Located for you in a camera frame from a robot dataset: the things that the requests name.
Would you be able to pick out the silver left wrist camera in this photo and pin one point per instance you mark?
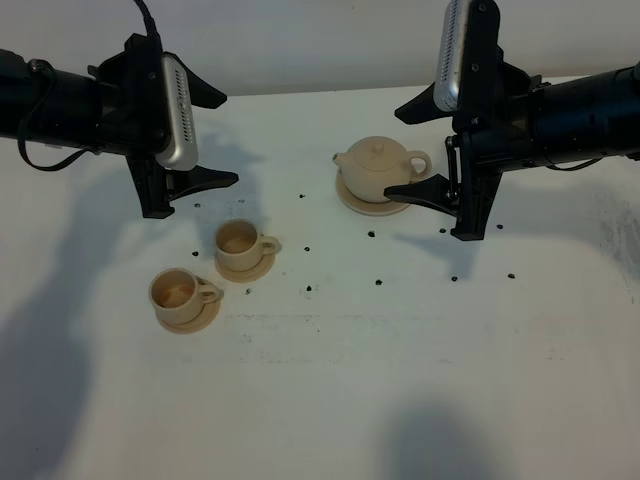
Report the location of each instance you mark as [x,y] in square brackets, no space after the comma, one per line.
[181,153]

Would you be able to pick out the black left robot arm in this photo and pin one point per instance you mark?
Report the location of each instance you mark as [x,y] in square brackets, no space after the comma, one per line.
[42,104]

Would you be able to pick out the beige teacup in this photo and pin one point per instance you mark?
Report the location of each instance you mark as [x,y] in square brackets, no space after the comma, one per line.
[240,246]
[178,296]

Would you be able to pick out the beige ceramic teapot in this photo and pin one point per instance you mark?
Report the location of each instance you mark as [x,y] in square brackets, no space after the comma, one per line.
[375,163]

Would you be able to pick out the beige front teacup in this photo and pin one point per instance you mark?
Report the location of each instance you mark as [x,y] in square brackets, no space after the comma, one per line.
[178,296]

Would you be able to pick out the beige cup saucer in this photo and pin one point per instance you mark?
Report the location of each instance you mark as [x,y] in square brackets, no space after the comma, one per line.
[198,323]
[254,273]

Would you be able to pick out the beige front cup saucer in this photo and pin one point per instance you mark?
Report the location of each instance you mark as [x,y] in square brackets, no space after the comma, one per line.
[198,323]

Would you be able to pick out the beige rear teacup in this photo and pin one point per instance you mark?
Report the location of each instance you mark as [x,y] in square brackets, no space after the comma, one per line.
[240,246]

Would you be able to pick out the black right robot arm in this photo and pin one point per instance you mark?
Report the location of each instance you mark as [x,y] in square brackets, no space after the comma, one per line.
[573,125]

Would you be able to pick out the beige rear cup saucer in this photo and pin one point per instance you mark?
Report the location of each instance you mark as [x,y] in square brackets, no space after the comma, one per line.
[254,273]

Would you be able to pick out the beige teapot saucer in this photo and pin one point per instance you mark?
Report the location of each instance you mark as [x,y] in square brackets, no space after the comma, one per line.
[366,208]

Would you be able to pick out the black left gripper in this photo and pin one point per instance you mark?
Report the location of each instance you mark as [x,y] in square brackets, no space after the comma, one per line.
[135,123]

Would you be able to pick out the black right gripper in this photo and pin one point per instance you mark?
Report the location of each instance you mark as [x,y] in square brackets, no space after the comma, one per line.
[486,136]

